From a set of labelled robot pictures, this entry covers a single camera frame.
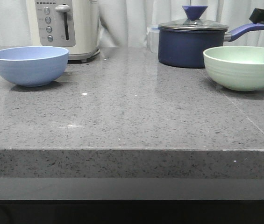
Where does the green bowl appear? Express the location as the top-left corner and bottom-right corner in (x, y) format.
(203, 46), (264, 91)

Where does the blue bowl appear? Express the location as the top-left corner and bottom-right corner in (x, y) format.
(0, 46), (69, 87)

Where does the glass pot lid blue knob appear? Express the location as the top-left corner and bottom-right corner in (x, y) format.
(158, 6), (228, 31)

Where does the dark blue saucepan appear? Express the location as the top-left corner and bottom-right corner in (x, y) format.
(158, 23), (264, 68)

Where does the clear plastic container blue lid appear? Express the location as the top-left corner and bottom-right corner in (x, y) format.
(146, 25), (159, 53)

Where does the white curtain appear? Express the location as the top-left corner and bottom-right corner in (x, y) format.
(0, 0), (264, 47)

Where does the cream toaster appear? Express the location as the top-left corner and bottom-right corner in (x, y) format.
(26, 0), (100, 63)

